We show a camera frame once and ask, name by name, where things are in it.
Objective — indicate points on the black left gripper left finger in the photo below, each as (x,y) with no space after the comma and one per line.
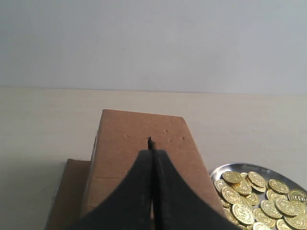
(128,207)

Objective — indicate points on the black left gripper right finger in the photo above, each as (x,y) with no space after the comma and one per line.
(177,207)

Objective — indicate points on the round silver metal plate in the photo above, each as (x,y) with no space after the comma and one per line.
(260,197)

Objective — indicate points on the gold coin top of pile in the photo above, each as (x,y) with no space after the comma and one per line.
(232,177)

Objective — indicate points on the brown cardboard box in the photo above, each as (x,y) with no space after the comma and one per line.
(120,137)

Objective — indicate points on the gold coin centre right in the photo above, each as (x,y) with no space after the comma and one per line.
(286,207)

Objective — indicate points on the gold coin upper left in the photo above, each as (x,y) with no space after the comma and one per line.
(230,195)

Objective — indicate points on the gold coin far right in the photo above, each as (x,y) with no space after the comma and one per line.
(297,195)

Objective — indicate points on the gold coin left middle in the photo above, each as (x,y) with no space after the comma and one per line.
(243,214)

